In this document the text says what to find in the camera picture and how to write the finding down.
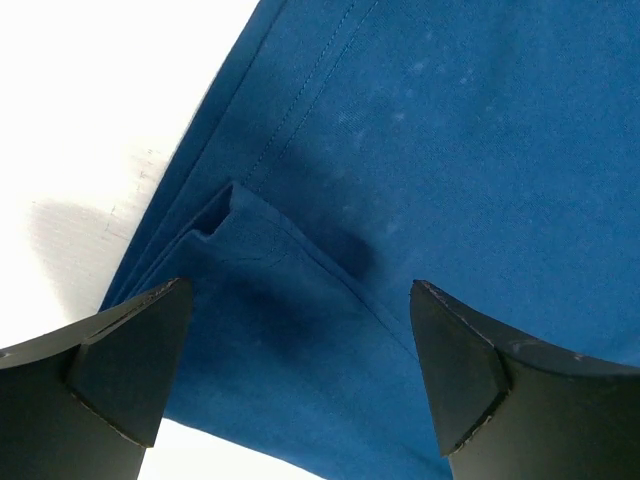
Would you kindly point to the blue t-shirt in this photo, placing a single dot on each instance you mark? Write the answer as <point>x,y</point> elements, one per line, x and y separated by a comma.
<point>349,148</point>

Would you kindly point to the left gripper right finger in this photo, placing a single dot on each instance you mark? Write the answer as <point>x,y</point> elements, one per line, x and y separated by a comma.
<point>507,405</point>

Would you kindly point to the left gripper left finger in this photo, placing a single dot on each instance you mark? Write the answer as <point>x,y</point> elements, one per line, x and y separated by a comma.
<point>86,401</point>

